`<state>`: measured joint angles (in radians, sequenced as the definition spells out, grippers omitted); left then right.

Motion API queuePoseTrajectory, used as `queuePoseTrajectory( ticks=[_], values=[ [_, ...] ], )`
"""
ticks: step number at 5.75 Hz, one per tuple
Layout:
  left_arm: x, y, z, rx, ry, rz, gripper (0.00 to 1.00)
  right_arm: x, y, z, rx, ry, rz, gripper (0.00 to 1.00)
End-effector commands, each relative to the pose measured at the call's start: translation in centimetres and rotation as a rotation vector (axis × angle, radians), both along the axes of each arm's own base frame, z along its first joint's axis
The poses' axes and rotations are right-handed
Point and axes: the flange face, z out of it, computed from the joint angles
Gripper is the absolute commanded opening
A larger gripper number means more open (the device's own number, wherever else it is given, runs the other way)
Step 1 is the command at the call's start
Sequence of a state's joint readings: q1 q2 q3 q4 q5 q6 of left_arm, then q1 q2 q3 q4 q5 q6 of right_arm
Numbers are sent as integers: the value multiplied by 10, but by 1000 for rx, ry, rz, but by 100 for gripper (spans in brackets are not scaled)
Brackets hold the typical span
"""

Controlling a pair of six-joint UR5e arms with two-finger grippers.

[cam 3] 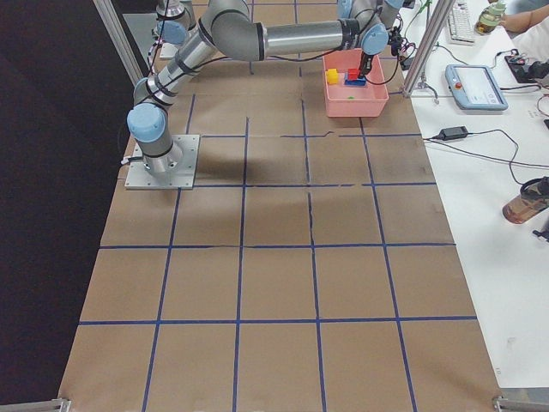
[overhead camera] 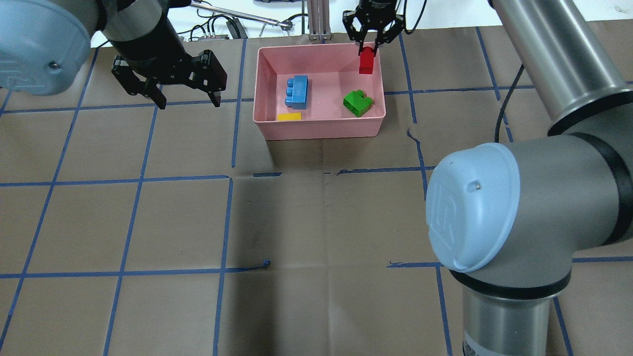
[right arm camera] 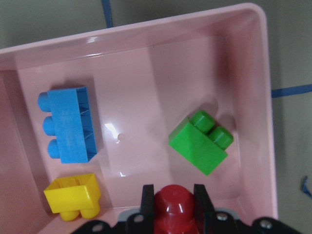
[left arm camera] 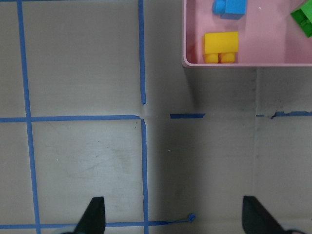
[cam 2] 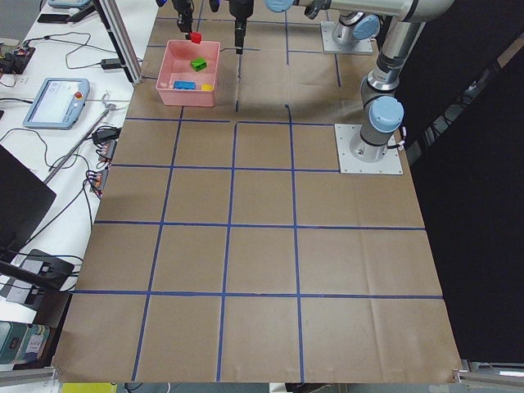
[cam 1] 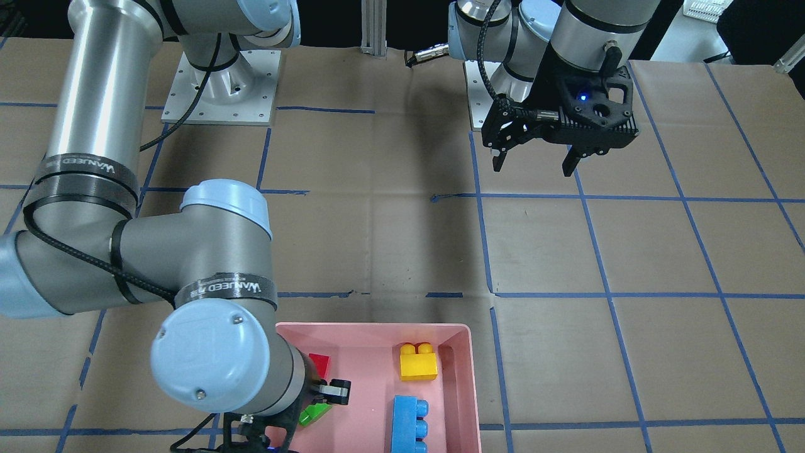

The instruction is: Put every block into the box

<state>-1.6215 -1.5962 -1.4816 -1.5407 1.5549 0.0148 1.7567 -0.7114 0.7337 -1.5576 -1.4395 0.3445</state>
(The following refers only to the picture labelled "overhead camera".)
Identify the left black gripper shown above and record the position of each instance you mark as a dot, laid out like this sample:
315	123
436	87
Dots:
151	49

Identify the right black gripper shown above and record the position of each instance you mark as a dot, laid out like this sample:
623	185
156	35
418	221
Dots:
377	8

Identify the red small toy block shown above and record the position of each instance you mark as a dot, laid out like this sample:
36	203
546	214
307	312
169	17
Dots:
366	61

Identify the green toy block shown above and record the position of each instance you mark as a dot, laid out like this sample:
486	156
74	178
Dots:
357	102

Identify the blue long toy block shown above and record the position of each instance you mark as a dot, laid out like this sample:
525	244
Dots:
297	91

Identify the yellow toy block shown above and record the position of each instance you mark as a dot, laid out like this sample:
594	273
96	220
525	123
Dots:
284	117

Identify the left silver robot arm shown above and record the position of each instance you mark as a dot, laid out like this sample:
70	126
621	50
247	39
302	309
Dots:
44	43

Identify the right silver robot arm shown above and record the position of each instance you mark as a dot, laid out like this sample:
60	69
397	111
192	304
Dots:
506	219

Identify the pink plastic box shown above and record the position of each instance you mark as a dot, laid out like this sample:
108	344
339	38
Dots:
332	71

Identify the metal rod tool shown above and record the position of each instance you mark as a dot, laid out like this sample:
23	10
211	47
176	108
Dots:
203	5

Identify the brown paper table cover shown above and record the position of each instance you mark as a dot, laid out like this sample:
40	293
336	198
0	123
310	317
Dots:
132	231

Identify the aluminium frame post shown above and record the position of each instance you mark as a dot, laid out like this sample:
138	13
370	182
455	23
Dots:
318	20

